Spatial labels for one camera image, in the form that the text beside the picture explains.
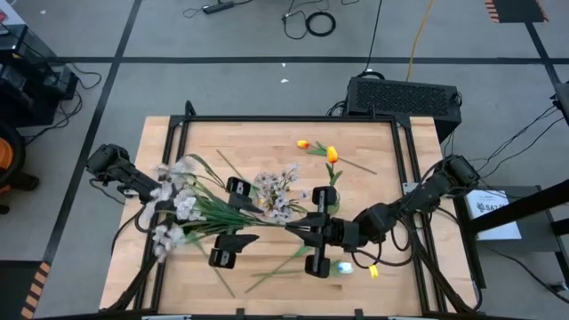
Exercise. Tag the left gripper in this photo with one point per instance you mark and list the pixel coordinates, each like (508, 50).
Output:
(238, 186)

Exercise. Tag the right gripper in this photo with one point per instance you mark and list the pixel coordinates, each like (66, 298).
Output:
(342, 233)

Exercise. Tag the blue white artificial tulip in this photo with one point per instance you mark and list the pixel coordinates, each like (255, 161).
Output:
(345, 268)
(218, 273)
(300, 253)

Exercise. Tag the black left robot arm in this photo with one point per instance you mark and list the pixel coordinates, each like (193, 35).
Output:
(120, 171)

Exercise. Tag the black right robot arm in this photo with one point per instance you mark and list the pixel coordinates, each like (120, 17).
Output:
(427, 195)

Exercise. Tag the silver aluminium profile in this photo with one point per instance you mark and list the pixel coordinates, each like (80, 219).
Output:
(413, 318)
(166, 317)

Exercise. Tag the black perforated computer case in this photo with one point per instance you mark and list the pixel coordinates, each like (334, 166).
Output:
(402, 104)

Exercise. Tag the white printed paper sign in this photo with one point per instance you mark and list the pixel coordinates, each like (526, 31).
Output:
(493, 222)

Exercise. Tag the black power strip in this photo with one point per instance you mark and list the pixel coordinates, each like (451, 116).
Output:
(218, 7)

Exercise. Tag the black side table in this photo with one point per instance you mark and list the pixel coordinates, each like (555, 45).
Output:
(542, 253)

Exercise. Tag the black hazard-striped floor mat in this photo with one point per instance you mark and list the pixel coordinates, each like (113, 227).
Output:
(515, 11)
(18, 289)

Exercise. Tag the black equipment cart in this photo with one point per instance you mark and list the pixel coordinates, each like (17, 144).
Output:
(26, 80)

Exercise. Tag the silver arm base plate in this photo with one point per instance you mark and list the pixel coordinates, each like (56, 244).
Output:
(129, 192)
(410, 187)

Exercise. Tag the black aluminium table frame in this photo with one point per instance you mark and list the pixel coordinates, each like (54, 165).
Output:
(289, 118)

